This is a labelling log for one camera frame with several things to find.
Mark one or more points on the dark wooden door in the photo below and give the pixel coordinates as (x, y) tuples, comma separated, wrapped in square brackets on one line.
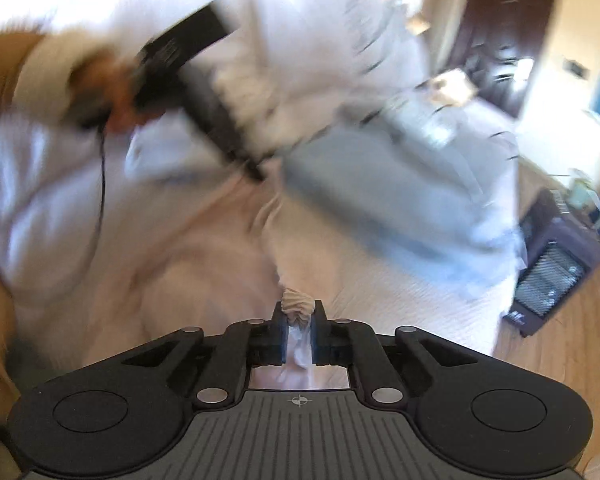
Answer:
[(505, 35)]

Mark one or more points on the person's left hand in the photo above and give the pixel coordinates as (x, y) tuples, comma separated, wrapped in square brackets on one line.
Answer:
[(120, 95)]

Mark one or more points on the pale pink pants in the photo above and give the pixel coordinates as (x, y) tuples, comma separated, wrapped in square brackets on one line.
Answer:
[(296, 305)]

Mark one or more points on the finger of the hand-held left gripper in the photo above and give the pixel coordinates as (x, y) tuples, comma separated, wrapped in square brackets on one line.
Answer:
[(220, 125)]

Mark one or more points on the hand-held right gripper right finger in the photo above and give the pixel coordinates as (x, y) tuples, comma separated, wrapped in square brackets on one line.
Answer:
[(320, 335)]

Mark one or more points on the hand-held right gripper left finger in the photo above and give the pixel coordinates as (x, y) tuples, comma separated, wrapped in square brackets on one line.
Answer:
[(277, 335)]

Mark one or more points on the dark purple heater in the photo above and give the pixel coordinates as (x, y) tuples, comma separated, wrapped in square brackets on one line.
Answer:
[(550, 265)]

